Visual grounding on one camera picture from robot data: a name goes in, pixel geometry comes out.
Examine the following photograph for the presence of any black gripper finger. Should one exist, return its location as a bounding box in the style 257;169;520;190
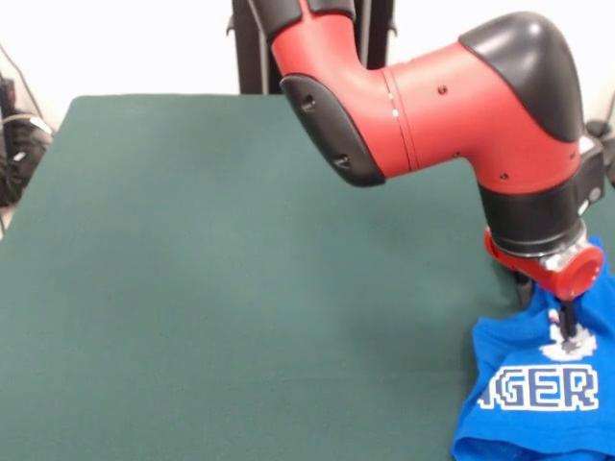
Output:
559;298;578;340
514;271;535;308

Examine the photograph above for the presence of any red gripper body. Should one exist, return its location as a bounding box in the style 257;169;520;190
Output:
482;228;604;303

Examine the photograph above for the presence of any blue printed t-shirt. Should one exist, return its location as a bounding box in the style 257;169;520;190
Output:
450;234;615;461

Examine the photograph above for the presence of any black chair base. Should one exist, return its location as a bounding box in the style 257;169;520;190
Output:
583;119;615;188

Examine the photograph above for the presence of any dark green table cloth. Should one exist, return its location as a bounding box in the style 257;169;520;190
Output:
0;93;615;461

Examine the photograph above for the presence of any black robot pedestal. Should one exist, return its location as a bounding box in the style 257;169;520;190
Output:
225;0;399;95

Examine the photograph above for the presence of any black cable bundle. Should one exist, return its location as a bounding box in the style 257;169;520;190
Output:
0;71;53;207

